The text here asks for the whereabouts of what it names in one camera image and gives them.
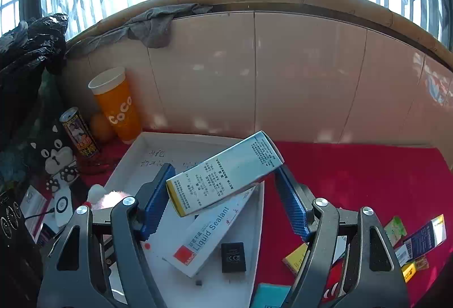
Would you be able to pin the white plush toy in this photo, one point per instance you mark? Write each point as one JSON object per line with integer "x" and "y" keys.
{"x": 95, "y": 194}

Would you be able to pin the black dog plush toy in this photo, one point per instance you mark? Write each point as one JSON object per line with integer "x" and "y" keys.
{"x": 53, "y": 152}

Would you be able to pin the black plastic bag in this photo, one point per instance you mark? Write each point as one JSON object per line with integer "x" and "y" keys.
{"x": 28, "y": 53}

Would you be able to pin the pink plush toy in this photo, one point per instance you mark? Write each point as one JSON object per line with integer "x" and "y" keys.
{"x": 114, "y": 197}

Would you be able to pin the grey cloth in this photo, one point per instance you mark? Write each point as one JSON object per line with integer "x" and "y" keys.
{"x": 155, "y": 28}

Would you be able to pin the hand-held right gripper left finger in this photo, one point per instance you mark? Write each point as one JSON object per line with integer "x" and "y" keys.
{"x": 155, "y": 202}

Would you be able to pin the orange paper cup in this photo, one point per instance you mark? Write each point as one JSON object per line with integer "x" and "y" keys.
{"x": 118, "y": 110}

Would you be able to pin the red carpet mat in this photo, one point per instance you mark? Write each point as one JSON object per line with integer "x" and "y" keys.
{"x": 354, "y": 180}

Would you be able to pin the black power adapter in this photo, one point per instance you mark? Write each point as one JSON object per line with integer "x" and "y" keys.
{"x": 233, "y": 256}

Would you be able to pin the green packet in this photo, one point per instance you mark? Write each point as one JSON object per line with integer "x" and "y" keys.
{"x": 394, "y": 228}

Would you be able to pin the yellow snack packet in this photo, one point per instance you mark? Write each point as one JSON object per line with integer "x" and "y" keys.
{"x": 410, "y": 271}

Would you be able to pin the white barcode card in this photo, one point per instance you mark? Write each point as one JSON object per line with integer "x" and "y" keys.
{"x": 402, "y": 255}

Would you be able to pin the white cardboard tray box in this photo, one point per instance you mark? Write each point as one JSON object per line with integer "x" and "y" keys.
{"x": 141, "y": 145}

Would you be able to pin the white red sealant box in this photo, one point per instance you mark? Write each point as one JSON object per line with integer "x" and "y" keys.
{"x": 208, "y": 237}

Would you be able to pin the white round charger card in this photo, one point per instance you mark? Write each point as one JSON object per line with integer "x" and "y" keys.
{"x": 64, "y": 210}

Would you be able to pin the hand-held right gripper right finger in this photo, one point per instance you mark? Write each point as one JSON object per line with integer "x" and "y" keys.
{"x": 293, "y": 209}

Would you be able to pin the printed drink can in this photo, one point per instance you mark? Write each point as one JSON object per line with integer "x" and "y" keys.
{"x": 79, "y": 134}

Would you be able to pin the black gauge device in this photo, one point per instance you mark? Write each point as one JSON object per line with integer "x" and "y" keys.
{"x": 10, "y": 216}

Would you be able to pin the teal box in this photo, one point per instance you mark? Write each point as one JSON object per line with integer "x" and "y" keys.
{"x": 269, "y": 295}

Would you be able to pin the navy blue box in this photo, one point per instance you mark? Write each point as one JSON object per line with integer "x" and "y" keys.
{"x": 423, "y": 235}

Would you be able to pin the white and yellow medicine box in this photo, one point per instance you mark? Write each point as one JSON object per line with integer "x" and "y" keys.
{"x": 223, "y": 173}

